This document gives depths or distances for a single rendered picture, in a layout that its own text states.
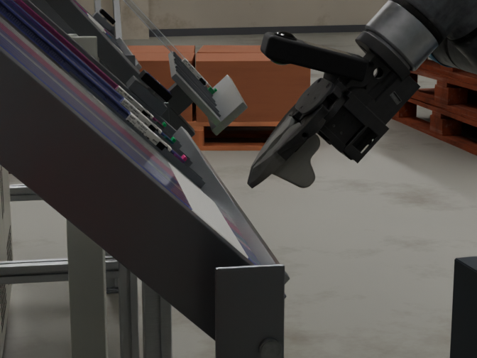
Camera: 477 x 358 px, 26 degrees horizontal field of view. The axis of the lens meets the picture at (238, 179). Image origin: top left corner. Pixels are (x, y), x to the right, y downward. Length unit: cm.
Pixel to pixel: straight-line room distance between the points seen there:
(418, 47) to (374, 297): 191
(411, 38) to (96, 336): 89
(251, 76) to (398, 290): 217
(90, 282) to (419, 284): 154
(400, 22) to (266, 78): 388
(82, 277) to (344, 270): 157
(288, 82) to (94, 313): 334
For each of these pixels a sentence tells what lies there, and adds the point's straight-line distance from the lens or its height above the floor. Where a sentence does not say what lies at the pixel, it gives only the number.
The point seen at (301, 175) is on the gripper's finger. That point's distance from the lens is 115.
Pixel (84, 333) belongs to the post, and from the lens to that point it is 181.
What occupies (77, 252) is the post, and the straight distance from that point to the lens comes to 176.
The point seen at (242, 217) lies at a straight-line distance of 96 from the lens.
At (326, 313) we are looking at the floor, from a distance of 285.
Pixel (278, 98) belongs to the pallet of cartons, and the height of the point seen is 26.
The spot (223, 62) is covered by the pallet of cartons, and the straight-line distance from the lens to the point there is 499.
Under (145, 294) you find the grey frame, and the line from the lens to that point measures 152.
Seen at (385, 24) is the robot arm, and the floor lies 90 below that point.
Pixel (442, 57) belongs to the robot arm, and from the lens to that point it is 130.
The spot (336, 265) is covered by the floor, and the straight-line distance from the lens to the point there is 327.
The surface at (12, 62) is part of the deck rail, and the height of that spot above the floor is 90.
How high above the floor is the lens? 98
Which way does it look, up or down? 13 degrees down
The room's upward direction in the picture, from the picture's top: straight up
